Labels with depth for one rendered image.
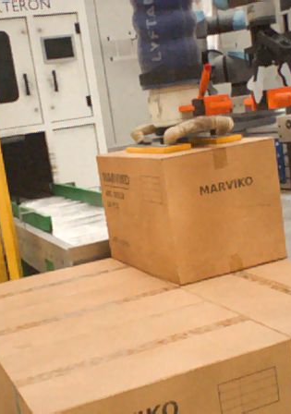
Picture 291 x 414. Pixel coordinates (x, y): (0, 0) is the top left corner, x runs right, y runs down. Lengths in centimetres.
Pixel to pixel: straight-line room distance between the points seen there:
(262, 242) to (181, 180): 36
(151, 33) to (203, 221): 64
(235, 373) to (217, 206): 73
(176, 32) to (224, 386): 121
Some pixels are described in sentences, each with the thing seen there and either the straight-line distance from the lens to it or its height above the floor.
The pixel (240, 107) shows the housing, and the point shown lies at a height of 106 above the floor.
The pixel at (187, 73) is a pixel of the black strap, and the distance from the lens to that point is 227.
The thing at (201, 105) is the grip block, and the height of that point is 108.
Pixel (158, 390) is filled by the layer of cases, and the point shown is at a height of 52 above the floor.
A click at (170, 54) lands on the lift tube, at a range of 226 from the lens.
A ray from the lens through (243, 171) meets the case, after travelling 216.
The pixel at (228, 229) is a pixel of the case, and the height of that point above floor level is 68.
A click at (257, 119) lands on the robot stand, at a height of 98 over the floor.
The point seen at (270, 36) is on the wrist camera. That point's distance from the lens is 181.
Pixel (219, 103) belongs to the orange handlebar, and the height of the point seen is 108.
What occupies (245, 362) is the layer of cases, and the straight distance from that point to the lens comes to 154.
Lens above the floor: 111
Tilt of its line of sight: 9 degrees down
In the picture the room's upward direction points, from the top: 8 degrees counter-clockwise
